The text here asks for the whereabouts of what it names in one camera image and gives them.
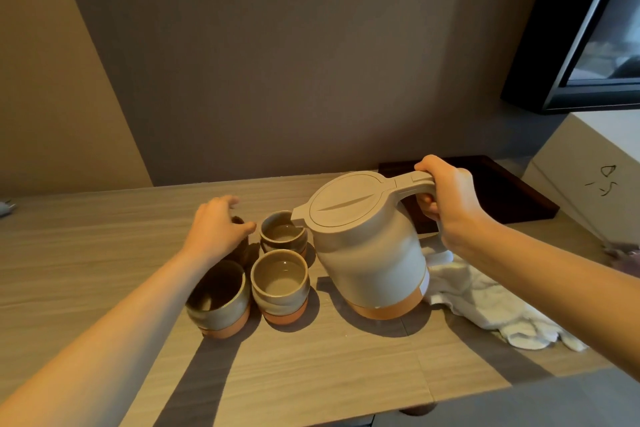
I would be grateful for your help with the white box with scribble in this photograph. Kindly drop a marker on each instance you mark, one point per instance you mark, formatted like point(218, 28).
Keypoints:
point(585, 166)

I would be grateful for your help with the person's left thumb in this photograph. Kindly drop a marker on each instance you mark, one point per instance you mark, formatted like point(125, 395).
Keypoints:
point(245, 230)

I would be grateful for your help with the person's right forearm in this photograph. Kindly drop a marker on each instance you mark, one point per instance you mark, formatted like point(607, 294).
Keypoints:
point(555, 281)

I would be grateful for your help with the dark wooden tray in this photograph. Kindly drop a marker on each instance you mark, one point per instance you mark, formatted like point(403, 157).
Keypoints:
point(505, 196)

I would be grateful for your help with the person's right thumb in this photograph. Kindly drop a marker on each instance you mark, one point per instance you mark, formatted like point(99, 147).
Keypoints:
point(425, 164)

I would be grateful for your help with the purple grey fabric item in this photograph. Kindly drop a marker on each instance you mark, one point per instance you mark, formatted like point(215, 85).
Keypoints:
point(625, 256)

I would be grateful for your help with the person's left forearm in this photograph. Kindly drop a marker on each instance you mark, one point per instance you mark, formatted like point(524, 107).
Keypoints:
point(100, 346)

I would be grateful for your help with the white cloth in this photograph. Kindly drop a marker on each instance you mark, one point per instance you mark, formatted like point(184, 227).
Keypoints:
point(480, 301)

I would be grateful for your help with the person's left hand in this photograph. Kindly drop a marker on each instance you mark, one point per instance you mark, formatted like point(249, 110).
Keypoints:
point(212, 231)

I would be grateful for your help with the black television screen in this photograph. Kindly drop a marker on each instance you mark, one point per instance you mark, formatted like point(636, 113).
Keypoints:
point(575, 31)

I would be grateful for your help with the beige electric kettle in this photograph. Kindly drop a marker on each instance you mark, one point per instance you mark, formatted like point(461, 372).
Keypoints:
point(367, 251)

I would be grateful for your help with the brown ceramic cup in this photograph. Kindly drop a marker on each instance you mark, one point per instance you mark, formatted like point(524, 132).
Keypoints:
point(241, 251)

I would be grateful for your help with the grey and terracotta ceramic cup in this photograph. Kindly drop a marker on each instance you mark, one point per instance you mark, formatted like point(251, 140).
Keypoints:
point(280, 291)
point(283, 234)
point(220, 306)

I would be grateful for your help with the grey power plug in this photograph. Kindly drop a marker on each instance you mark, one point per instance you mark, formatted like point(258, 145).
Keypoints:
point(6, 207)

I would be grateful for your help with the person's right hand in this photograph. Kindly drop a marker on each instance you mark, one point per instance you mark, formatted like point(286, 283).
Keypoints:
point(460, 201)

